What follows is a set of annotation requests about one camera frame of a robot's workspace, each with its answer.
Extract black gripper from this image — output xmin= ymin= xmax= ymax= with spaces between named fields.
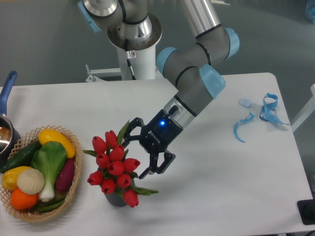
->
xmin=120 ymin=109 xmax=185 ymax=179

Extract red tulip bouquet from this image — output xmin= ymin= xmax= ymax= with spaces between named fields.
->
xmin=83 ymin=122 xmax=159 ymax=196

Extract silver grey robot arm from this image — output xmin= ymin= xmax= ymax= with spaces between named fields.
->
xmin=78 ymin=0 xmax=240 ymax=178

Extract dark grey ribbed vase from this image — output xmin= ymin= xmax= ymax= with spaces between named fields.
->
xmin=101 ymin=179 xmax=139 ymax=207

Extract purple sweet potato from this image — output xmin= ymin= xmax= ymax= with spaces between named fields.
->
xmin=55 ymin=159 xmax=75 ymax=192

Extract green bok choy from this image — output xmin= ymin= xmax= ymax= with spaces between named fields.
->
xmin=31 ymin=141 xmax=67 ymax=202

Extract yellow squash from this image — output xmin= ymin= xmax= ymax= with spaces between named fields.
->
xmin=38 ymin=128 xmax=76 ymax=158

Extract green pea pods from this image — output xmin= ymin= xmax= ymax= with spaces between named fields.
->
xmin=35 ymin=195 xmax=66 ymax=213

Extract light blue plastic cap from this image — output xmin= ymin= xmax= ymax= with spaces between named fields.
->
xmin=239 ymin=98 xmax=252 ymax=108

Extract blue curved plastic strip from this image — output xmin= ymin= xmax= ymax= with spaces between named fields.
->
xmin=233 ymin=112 xmax=255 ymax=143

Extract green cucumber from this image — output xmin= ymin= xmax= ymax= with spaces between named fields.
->
xmin=0 ymin=140 xmax=42 ymax=174

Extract blue crumpled plastic strip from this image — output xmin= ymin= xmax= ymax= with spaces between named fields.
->
xmin=259 ymin=93 xmax=289 ymax=125

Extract woven wicker basket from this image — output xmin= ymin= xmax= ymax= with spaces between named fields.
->
xmin=0 ymin=125 xmax=83 ymax=222

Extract orange fruit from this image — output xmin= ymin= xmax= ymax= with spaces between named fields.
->
xmin=10 ymin=188 xmax=38 ymax=210

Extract yellow bell pepper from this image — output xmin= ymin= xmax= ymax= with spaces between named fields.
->
xmin=1 ymin=166 xmax=31 ymax=191

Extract black device at table edge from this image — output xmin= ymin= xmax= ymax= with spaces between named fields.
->
xmin=297 ymin=199 xmax=315 ymax=225

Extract blue object top right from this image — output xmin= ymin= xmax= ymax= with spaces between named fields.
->
xmin=305 ymin=0 xmax=315 ymax=23

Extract white metal base frame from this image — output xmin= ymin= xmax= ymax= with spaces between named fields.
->
xmin=85 ymin=63 xmax=160 ymax=83

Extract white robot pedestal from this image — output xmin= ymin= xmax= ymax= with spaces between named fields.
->
xmin=115 ymin=38 xmax=160 ymax=77

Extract black cable on pedestal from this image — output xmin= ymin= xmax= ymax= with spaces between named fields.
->
xmin=124 ymin=38 xmax=137 ymax=80

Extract blue handled saucepan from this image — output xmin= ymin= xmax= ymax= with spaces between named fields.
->
xmin=0 ymin=71 xmax=21 ymax=168

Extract white frame leg right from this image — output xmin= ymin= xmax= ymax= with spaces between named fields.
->
xmin=291 ymin=84 xmax=315 ymax=132

